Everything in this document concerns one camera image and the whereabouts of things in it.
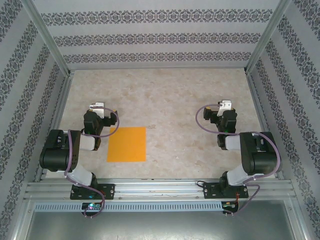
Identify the orange paper sheet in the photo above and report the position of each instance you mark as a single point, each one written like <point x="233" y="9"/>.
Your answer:
<point x="127" y="145"/>

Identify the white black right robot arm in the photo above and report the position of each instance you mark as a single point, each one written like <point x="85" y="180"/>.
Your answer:
<point x="260" y="160"/>

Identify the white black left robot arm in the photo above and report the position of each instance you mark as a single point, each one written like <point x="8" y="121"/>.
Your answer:
<point x="53" y="156"/>

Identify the small circuit board with LEDs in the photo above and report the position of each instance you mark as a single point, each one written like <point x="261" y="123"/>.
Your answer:
<point x="91" y="206"/>
<point x="228" y="205"/>

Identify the grey metal panel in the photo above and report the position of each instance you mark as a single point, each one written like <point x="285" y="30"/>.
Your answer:
<point x="160" y="227"/>

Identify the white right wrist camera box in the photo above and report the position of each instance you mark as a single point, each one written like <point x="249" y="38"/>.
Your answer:
<point x="225" y="106"/>

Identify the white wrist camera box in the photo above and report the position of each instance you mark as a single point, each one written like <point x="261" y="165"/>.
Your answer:
<point x="225" y="106"/>
<point x="98" y="108"/>

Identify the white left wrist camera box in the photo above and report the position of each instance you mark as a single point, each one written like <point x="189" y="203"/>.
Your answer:
<point x="98" y="108"/>

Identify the aluminium side rail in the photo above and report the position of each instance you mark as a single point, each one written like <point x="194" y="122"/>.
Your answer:
<point x="62" y="100"/>
<point x="256" y="100"/>

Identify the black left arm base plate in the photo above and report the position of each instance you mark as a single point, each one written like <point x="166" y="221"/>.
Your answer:
<point x="110" y="191"/>

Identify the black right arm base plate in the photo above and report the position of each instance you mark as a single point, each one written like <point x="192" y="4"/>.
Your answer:
<point x="208" y="190"/>

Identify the wide aluminium mounting rail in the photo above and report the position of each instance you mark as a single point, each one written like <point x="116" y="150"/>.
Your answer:
<point x="160" y="190"/>

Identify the aluminium frame post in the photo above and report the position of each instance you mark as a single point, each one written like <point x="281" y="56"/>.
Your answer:
<point x="268" y="37"/>
<point x="47" y="37"/>

